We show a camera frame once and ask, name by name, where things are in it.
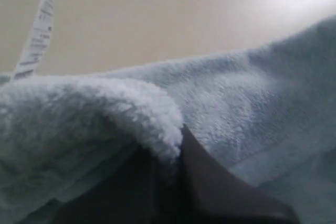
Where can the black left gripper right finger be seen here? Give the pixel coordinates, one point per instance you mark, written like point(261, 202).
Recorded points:
point(211, 194)

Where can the light blue terry towel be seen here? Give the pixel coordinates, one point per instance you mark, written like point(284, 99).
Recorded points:
point(267, 115)

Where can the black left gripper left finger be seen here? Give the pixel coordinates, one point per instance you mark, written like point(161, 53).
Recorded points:
point(140, 191)

